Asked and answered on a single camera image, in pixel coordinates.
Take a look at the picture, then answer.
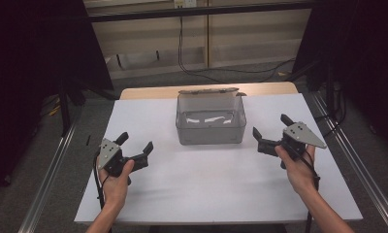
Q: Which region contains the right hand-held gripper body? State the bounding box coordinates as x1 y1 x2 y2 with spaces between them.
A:
256 120 328 171

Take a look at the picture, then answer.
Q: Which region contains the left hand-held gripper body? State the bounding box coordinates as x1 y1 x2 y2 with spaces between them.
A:
97 138 149 186

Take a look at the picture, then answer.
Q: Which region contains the transparent grey lidded storage box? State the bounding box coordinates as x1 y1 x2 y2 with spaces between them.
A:
175 86 248 147

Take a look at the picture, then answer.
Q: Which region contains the person's left hand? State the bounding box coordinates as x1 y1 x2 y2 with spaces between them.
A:
97 157 137 210

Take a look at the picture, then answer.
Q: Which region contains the person's right hand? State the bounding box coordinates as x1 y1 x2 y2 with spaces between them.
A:
274 143 318 197

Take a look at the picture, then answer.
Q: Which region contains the black metal stand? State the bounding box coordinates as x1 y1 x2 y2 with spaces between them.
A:
57 76 87 138

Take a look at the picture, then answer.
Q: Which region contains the beige wooden counter cabinet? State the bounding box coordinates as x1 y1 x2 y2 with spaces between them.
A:
83 0 313 81

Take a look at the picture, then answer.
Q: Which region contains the black curtain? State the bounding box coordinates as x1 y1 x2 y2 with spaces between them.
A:
291 0 388 158
0 0 115 198

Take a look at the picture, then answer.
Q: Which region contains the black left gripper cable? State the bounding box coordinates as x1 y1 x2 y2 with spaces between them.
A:
91 150 110 211

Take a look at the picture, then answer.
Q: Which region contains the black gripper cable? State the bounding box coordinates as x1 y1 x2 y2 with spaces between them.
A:
91 150 110 211
287 142 322 233

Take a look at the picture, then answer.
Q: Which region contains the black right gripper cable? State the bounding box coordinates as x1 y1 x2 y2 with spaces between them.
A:
287 142 322 233

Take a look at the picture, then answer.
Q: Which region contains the metal floor rail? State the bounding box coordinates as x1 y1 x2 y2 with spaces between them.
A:
17 105 83 233
310 91 388 233

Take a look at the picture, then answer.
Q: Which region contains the black power cable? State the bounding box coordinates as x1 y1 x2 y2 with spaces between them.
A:
177 15 297 83

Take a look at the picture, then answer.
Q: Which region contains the white wall socket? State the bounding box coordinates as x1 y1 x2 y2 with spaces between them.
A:
174 0 198 10

